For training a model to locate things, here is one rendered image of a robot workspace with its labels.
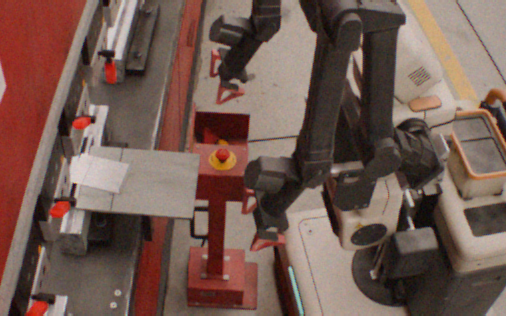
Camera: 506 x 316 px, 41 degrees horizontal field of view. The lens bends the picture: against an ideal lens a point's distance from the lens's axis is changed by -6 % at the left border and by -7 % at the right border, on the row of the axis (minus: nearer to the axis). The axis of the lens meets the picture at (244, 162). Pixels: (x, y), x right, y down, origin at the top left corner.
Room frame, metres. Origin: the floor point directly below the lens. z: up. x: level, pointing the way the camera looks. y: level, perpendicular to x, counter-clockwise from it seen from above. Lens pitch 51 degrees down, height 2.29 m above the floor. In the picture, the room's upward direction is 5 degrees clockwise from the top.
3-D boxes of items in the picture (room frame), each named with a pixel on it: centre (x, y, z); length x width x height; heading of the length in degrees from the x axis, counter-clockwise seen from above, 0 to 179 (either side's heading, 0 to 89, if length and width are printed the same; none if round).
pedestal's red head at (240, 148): (1.26, 0.07, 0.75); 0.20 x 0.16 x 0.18; 2
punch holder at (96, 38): (1.13, 0.38, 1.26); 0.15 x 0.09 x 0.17; 0
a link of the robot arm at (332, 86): (0.88, -0.13, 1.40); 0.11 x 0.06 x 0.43; 15
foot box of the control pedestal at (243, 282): (1.26, 0.04, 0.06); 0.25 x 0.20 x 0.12; 92
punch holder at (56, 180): (0.73, 0.38, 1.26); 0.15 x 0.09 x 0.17; 0
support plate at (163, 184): (0.96, 0.23, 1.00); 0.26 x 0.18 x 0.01; 90
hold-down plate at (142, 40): (1.56, 0.33, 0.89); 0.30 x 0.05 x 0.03; 0
